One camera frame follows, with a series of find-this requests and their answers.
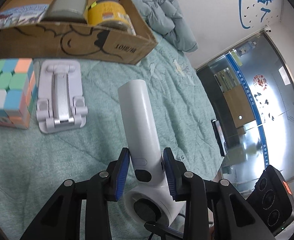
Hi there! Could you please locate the white lint remover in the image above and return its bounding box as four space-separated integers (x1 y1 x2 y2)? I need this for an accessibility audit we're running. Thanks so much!
118 80 184 226

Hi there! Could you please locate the pastel rubiks cube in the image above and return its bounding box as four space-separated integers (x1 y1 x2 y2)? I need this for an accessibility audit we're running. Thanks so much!
0 58 38 129

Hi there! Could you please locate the yellow label clear jar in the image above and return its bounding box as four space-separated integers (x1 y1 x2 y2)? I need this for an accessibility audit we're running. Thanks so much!
87 0 136 36

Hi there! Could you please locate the light green quilt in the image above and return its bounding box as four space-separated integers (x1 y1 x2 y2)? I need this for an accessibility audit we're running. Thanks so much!
0 38 222 239

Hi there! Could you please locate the black phone on edge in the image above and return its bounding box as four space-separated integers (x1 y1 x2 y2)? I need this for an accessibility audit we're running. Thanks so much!
211 119 228 157

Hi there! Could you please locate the glass door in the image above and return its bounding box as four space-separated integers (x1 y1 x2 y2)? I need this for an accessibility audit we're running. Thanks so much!
197 32 294 196

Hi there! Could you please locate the white folding phone stand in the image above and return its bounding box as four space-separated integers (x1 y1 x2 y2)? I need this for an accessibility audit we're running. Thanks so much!
36 60 88 134

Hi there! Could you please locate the brown cardboard box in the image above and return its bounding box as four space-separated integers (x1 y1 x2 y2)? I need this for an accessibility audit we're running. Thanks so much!
0 0 157 64

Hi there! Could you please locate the picture book in box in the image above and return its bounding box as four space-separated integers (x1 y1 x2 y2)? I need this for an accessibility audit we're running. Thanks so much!
0 4 49 29

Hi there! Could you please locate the light blue down jacket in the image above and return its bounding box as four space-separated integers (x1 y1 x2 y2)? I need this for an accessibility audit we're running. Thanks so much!
131 0 198 53

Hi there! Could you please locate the grey cylinder speaker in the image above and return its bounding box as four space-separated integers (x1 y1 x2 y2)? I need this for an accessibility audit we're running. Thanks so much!
42 0 88 24

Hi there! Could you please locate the black cable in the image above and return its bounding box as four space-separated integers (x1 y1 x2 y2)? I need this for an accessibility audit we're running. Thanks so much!
144 212 188 240

